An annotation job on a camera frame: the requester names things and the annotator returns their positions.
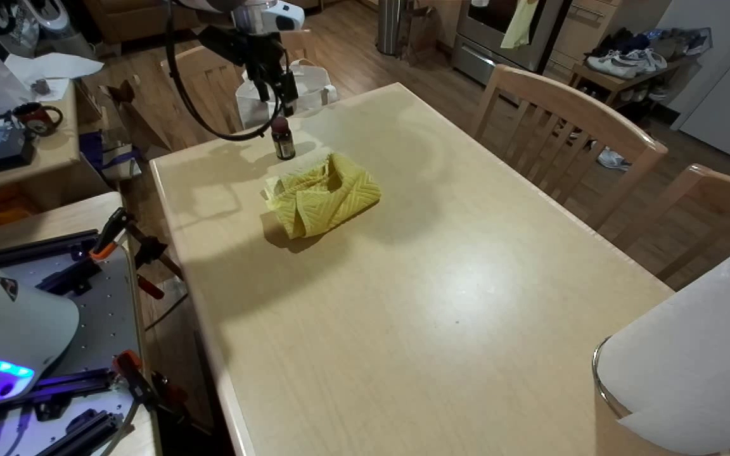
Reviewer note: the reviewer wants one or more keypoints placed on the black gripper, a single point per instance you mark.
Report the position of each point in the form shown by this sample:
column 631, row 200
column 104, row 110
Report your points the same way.
column 270, row 65

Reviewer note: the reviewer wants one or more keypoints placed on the dark red bottle cap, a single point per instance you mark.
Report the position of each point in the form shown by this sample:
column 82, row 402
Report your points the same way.
column 280, row 125

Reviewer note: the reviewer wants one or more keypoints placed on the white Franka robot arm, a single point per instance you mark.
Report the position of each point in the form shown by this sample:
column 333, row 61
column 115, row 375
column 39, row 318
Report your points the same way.
column 246, row 14

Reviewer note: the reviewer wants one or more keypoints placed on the yellow folded cloth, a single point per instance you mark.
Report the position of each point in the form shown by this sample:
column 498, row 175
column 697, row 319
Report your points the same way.
column 322, row 199

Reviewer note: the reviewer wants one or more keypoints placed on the wooden chair beside robot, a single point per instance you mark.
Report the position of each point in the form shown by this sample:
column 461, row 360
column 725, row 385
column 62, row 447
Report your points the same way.
column 133, row 118

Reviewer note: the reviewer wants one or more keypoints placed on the stainless steel appliance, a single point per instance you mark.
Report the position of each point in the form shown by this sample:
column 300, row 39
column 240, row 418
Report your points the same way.
column 483, row 39

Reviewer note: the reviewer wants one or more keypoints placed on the black orange clamp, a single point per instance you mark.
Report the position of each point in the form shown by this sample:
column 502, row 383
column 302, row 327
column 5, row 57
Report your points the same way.
column 141, row 380
column 103, row 243

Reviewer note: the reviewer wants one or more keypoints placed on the white paper sheet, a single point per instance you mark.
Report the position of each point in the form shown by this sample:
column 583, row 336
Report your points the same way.
column 51, row 70

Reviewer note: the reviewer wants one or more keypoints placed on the wooden desk with clutter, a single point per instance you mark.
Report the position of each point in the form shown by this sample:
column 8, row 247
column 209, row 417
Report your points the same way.
column 51, row 155

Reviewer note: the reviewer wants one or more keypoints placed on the yellow hanging towel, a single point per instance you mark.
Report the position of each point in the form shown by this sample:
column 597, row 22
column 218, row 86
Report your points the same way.
column 517, row 24

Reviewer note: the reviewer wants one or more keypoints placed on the black headphones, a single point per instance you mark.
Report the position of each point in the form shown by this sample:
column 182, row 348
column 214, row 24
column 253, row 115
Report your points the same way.
column 37, row 119

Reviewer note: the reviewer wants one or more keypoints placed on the grey metal mounting plate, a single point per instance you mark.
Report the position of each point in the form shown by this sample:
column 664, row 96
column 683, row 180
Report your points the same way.
column 103, row 312

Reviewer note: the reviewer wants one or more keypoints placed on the wooden slat back chair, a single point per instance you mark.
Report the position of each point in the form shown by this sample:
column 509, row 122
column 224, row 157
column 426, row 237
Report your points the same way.
column 568, row 118
column 710, row 217

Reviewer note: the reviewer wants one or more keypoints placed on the light wood cabinet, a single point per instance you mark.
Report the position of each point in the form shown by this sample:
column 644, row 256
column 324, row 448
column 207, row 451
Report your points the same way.
column 583, row 34

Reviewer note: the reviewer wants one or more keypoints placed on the wooden shoe rack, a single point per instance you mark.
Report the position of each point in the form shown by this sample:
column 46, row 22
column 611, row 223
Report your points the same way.
column 610, row 85

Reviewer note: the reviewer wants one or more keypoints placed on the white grey floor sneakers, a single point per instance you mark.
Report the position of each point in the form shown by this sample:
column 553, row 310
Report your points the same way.
column 611, row 157

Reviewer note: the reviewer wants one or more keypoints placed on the white sneakers pair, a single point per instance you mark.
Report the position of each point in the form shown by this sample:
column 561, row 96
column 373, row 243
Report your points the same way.
column 621, row 61

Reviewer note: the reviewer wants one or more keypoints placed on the dark blue shoes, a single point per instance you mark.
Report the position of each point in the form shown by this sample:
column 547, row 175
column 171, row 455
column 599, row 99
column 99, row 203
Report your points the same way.
column 626, row 39

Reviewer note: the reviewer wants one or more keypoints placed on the white paper towel roll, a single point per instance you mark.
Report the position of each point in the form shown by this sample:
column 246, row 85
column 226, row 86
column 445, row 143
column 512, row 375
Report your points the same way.
column 695, row 362

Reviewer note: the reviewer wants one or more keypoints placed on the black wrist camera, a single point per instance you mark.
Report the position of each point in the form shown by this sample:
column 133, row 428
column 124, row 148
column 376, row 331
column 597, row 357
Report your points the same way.
column 221, row 46

